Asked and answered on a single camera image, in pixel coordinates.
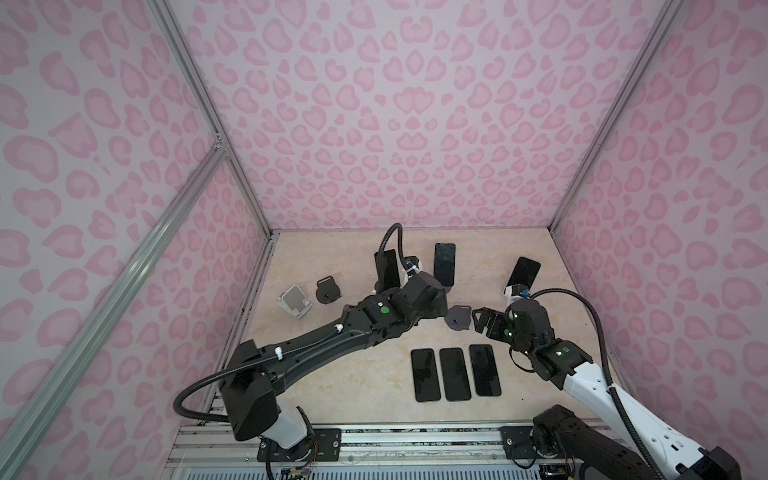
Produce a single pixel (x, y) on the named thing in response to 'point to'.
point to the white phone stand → (294, 301)
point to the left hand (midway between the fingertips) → (434, 292)
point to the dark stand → (328, 290)
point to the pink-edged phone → (425, 375)
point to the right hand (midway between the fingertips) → (485, 315)
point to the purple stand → (458, 317)
